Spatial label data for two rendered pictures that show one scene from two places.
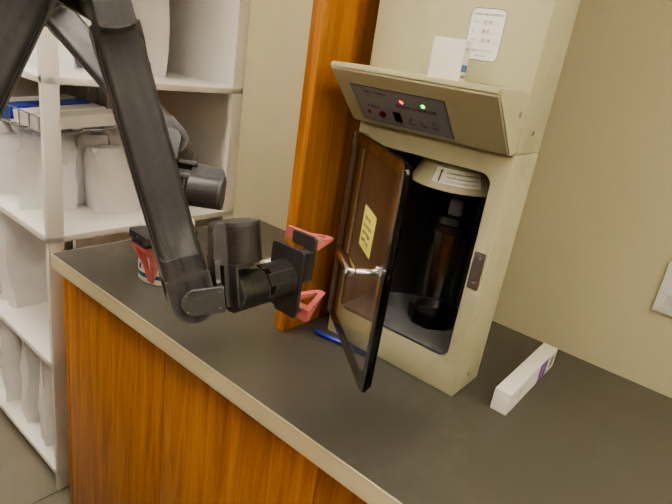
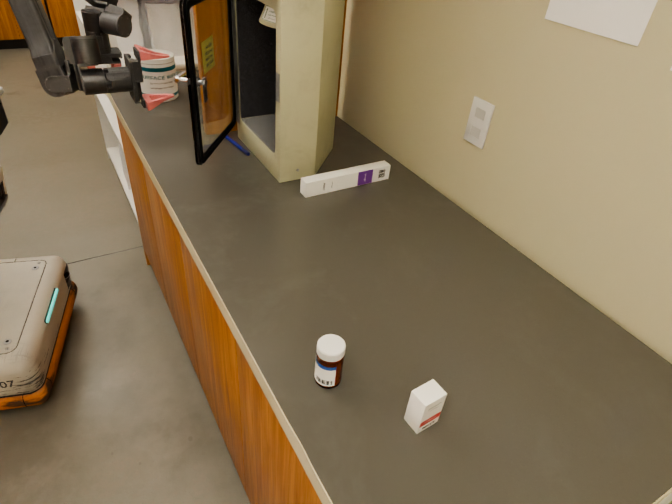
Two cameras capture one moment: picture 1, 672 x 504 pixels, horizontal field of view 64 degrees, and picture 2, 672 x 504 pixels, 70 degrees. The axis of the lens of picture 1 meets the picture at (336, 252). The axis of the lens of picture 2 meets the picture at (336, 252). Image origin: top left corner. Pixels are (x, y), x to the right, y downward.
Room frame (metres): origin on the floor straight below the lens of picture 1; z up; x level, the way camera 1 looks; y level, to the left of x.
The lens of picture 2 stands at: (-0.15, -0.82, 1.61)
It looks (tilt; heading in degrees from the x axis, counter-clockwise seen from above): 37 degrees down; 20
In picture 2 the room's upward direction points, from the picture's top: 6 degrees clockwise
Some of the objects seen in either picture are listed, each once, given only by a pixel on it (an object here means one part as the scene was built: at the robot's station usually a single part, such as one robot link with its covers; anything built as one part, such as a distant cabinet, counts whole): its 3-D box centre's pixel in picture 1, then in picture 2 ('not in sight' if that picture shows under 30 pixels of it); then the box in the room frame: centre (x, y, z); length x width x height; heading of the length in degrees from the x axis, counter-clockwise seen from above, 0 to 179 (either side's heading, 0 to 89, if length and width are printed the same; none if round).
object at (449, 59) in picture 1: (449, 59); not in sight; (0.92, -0.13, 1.54); 0.05 x 0.05 x 0.06; 70
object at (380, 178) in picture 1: (361, 254); (212, 73); (0.92, -0.05, 1.19); 0.30 x 0.01 x 0.40; 14
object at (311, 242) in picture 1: (310, 250); (150, 62); (0.79, 0.04, 1.23); 0.09 x 0.07 x 0.07; 143
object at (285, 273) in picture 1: (275, 279); (121, 79); (0.73, 0.08, 1.20); 0.07 x 0.07 x 0.10; 53
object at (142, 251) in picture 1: (158, 257); not in sight; (0.89, 0.32, 1.13); 0.07 x 0.07 x 0.09; 53
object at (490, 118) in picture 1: (419, 106); not in sight; (0.94, -0.10, 1.46); 0.32 x 0.12 x 0.10; 53
